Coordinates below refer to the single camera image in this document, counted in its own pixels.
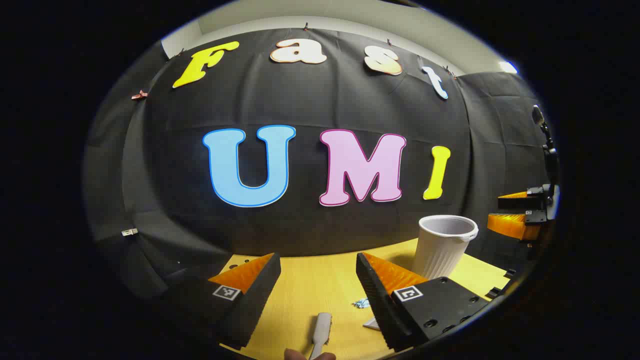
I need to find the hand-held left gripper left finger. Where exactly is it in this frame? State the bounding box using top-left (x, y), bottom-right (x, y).
top-left (165, 252), bottom-right (282, 351)

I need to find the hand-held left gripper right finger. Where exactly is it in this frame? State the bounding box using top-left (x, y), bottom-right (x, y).
top-left (356, 252), bottom-right (491, 352)

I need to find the wooden desktop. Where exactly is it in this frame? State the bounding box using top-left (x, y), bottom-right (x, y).
top-left (220, 237), bottom-right (511, 360)

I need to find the small grey broom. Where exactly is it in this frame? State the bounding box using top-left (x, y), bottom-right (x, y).
top-left (308, 312), bottom-right (333, 360)

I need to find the white ribbed garbage bin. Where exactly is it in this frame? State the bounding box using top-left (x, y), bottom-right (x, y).
top-left (411, 215), bottom-right (479, 281)

